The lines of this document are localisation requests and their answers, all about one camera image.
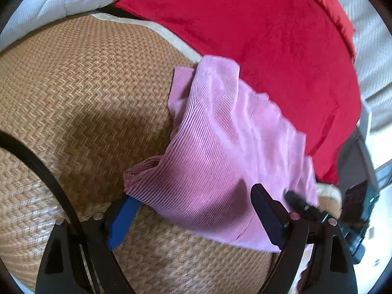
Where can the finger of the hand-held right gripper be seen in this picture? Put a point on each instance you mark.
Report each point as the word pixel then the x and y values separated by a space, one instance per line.
pixel 301 205

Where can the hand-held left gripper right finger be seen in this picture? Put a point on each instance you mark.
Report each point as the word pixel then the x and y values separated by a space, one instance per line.
pixel 269 220

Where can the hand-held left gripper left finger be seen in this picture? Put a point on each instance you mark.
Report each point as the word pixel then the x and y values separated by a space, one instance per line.
pixel 122 223

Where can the woven bamboo mat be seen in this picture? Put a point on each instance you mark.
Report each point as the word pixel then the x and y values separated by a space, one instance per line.
pixel 92 92

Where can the beige dotted curtain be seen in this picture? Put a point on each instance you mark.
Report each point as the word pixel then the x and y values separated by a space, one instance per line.
pixel 373 52

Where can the red blanket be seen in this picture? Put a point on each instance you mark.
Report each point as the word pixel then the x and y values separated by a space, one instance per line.
pixel 269 52

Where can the red pillow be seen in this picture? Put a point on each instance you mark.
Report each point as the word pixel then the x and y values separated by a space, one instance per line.
pixel 330 9

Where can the white quilted pad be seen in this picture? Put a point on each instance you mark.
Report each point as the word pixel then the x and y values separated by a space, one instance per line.
pixel 55 3

